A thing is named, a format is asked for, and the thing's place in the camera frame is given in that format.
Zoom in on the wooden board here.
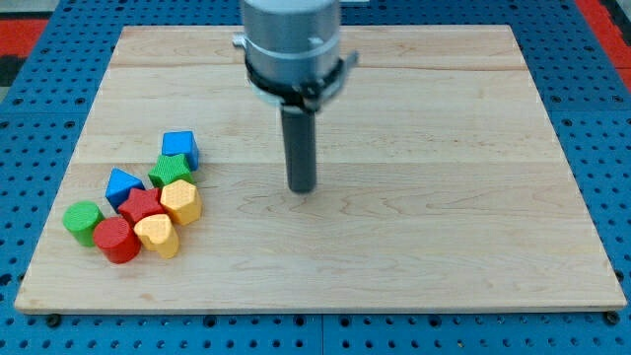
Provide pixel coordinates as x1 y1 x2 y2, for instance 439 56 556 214
15 25 627 315

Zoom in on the red star block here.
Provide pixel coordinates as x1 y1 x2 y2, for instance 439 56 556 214
118 187 165 226

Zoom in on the yellow heart block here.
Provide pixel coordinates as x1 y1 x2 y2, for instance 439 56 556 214
133 214 179 259

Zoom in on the green cylinder block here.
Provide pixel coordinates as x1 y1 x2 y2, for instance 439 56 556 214
62 200 105 248

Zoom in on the green star block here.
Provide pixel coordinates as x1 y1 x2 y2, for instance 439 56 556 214
148 154 194 188

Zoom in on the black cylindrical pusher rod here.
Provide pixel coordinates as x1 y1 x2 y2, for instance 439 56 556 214
280 106 316 193

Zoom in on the blue triangle block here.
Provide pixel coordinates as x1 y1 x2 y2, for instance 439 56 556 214
105 168 145 212

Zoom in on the blue cube block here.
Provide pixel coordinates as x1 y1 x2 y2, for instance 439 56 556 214
161 130 199 171

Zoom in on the red cylinder block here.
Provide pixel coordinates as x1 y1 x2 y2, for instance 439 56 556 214
93 217 141 264

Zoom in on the yellow hexagon block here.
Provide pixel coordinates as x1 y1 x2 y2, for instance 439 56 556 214
160 179 203 226

